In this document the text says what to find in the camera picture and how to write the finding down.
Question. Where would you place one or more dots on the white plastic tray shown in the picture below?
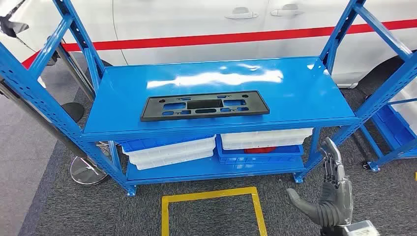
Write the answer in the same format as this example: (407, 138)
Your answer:
(260, 136)
(169, 162)
(169, 151)
(260, 145)
(409, 107)

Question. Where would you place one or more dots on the black plastic plate frame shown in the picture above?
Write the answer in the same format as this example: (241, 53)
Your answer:
(153, 114)

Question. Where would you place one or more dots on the chrome stanchion post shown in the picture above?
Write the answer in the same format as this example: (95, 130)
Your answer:
(75, 70)
(88, 172)

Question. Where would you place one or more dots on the black round floor disc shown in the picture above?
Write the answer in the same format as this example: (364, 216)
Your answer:
(73, 112)

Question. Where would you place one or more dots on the blue metal shelf rack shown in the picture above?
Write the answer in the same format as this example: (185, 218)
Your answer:
(293, 91)
(391, 127)

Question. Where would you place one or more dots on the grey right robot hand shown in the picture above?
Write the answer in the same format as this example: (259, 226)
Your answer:
(335, 208)

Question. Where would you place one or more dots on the white car with red stripe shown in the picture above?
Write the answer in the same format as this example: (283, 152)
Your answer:
(195, 19)

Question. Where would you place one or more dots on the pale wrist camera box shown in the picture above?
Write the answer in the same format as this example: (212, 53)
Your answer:
(361, 229)

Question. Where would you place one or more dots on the red item in bin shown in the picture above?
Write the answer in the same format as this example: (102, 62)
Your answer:
(260, 150)

